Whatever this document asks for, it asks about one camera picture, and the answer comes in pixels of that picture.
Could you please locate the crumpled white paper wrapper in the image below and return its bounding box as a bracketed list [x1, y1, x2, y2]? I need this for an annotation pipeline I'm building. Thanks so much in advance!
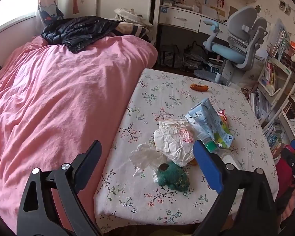
[154, 119, 196, 166]

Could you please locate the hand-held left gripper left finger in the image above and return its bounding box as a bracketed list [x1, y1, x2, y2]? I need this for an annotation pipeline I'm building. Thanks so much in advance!
[17, 140, 102, 236]

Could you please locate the striped cloth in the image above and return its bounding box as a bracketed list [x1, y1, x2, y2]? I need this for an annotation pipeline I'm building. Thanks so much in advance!
[113, 22, 153, 42]

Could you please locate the window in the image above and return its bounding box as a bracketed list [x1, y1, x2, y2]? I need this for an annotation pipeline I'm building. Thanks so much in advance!
[0, 0, 38, 40]

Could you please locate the small red-label cup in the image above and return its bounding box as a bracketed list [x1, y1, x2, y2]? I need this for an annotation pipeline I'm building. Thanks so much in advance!
[216, 109, 229, 126]

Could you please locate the red cloth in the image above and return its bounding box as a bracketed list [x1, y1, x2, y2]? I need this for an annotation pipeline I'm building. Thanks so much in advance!
[275, 145, 295, 203]

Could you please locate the white desk with drawers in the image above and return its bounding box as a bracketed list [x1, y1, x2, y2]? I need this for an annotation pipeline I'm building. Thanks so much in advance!
[154, 0, 258, 33]

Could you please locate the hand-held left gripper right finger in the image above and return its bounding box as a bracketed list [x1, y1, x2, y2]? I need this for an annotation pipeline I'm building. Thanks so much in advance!
[192, 140, 277, 236]

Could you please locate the floral bed sheet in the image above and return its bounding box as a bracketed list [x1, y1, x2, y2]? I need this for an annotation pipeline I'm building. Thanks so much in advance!
[93, 68, 279, 231]

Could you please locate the white bookshelf with books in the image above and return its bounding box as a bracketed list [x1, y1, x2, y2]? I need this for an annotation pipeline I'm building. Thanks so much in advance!
[248, 20, 295, 160]

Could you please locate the grey and blue desk chair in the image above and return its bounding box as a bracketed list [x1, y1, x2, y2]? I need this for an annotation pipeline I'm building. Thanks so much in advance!
[194, 6, 268, 86]

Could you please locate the blue milk carton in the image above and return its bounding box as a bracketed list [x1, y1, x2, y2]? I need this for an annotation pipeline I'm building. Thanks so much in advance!
[185, 97, 234, 149]

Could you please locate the white plastic bag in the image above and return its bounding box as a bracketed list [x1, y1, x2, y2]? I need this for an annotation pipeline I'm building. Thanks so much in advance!
[129, 143, 168, 177]

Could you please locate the black puffer jacket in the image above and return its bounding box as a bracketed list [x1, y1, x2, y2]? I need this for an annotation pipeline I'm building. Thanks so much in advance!
[41, 15, 122, 53]

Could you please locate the pink duvet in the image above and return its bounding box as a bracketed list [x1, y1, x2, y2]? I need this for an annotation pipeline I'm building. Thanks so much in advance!
[0, 35, 158, 236]

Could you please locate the clear bottle with green cap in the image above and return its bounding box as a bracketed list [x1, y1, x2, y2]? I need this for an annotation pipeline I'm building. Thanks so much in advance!
[202, 140, 241, 172]

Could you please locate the green knitted cloth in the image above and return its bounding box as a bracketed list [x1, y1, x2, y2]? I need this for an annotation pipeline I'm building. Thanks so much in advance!
[157, 162, 190, 192]

